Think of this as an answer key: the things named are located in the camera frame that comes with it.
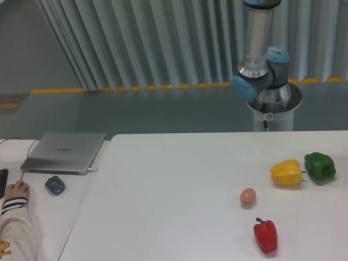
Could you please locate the person's hand on mouse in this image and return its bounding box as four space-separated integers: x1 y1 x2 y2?
4 181 30 201

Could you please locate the cream sleeve forearm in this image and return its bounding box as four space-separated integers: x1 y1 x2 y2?
1 197 38 260

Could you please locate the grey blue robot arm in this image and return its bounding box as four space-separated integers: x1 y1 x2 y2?
231 1 289 101

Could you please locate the black keyboard edge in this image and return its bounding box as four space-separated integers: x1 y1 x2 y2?
0 169 9 198

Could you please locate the dark grey small tray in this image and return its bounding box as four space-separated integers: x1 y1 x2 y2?
45 176 66 196

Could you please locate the silver closed laptop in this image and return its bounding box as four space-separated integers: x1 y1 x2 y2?
21 132 105 175

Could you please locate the brown floor sign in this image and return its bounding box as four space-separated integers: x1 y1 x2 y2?
0 94 29 113

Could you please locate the brown egg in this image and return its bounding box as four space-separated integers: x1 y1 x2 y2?
240 188 256 206

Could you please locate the red bell pepper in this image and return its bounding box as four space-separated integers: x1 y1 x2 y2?
253 217 278 254

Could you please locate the yellow bell pepper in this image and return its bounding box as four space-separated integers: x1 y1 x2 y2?
270 159 302 187

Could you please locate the green bell pepper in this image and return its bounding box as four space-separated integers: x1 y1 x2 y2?
304 152 336 182

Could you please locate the black laptop cable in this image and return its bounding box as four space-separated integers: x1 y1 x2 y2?
0 137 41 181

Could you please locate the black pedestal cable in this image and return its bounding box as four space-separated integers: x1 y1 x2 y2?
262 102 270 132

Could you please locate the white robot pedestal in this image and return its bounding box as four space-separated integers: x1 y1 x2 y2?
247 83 302 132

